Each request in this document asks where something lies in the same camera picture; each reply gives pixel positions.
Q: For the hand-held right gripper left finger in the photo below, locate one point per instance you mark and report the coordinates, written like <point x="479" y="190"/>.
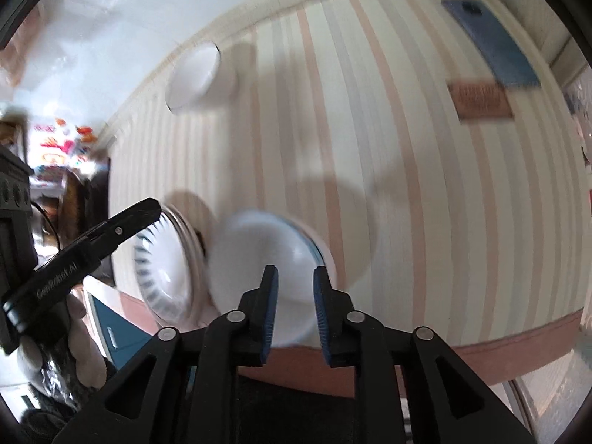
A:
<point x="270" y="314"/>

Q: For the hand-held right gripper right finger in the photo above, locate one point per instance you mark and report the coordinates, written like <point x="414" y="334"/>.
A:
<point x="321" y="314"/>

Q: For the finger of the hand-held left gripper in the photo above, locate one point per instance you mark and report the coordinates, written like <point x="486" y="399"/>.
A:
<point x="129" y="222"/>

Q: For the white plate with blue stripes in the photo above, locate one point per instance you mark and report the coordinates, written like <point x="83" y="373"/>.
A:
<point x="162" y="268"/>

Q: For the white bowl with blue pattern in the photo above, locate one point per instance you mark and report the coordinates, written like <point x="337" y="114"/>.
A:
<point x="259" y="249"/>

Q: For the large white plate grey flower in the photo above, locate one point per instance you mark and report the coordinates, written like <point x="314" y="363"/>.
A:
<point x="197" y="259"/>

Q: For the person's left hand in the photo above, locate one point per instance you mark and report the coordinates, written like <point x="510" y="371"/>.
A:
<point x="85" y="342"/>

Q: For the black gas stove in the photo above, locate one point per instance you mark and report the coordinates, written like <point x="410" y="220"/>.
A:
<point x="101" y="189"/>

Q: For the striped cat counter mat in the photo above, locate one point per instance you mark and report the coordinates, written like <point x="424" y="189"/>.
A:
<point x="416" y="194"/>

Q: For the blue smartphone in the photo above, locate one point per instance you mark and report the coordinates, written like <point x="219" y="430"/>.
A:
<point x="490" y="37"/>

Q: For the colourful wall stickers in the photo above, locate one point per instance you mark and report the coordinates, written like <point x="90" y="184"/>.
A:
<point x="60" y="143"/>

